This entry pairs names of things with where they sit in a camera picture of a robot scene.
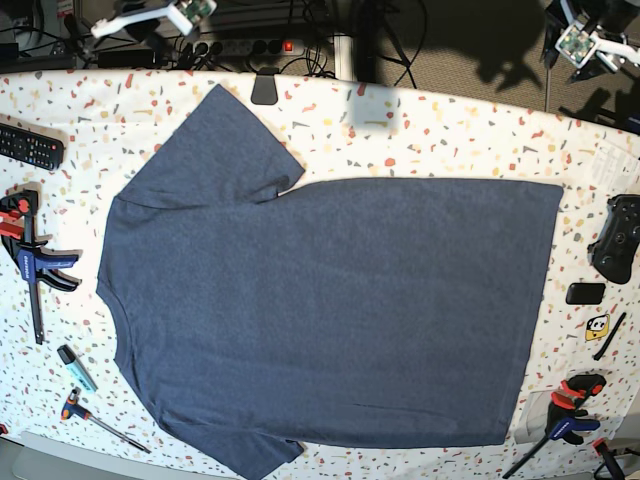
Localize red black corner clamp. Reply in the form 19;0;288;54
593;438;626;480

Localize orange blue T-handle screwdriver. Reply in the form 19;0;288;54
60;387;151;454

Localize white power strip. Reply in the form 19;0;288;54
194;39;305;57

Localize black TV remote control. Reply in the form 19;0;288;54
0;124;64;171

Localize light blue highlighter marker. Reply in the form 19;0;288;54
57;344;98;393

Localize black game controller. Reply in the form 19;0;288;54
587;194;639;285

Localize white metal table leg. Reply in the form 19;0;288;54
333;33;357;82

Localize black table clip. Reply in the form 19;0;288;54
250;67;279;106

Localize blue red bar clamp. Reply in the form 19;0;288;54
502;373;607;479

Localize blue black bar clamp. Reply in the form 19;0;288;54
1;189;80;345

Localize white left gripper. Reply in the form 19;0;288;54
555;23;635;71

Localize terrazzo pattern tablecloth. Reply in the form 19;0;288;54
1;70;639;479

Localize blue grey T-shirt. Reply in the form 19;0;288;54
97;87;563;479

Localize white paper sheet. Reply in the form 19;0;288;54
591;143;639;190

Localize yellow panda sticker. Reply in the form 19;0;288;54
585;313;610;342

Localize small black rectangular case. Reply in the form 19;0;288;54
565;283;606;305

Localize thin black strip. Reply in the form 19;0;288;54
593;312;627;361

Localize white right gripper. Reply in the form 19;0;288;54
91;0;217;38

